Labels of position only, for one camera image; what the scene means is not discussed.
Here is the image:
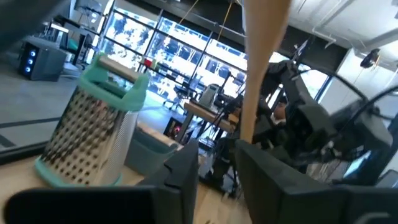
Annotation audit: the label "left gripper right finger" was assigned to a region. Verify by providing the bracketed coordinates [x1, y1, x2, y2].
[234, 139, 398, 224]

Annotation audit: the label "grey computer tower blue lights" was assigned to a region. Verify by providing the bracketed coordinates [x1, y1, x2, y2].
[18, 37, 68, 82]

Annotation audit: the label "background wooden desk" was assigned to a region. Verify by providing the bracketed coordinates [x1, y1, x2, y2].
[183, 101, 241, 135]

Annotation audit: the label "steel box grater teal trim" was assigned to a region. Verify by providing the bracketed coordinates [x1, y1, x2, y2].
[33, 52, 150, 188]

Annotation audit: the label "blue office chair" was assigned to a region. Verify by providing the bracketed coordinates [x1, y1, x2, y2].
[163, 83, 200, 113]

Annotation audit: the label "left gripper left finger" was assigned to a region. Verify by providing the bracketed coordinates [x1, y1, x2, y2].
[2, 141, 200, 224]

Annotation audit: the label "slotted wooden spoon white label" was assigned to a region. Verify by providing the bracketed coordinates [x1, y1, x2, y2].
[239, 0, 292, 144]

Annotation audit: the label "black ceiling device yellow cable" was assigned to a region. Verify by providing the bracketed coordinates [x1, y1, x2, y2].
[359, 48, 381, 69]

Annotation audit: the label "teal plastic bin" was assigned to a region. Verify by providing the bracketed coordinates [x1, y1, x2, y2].
[124, 123, 180, 178]

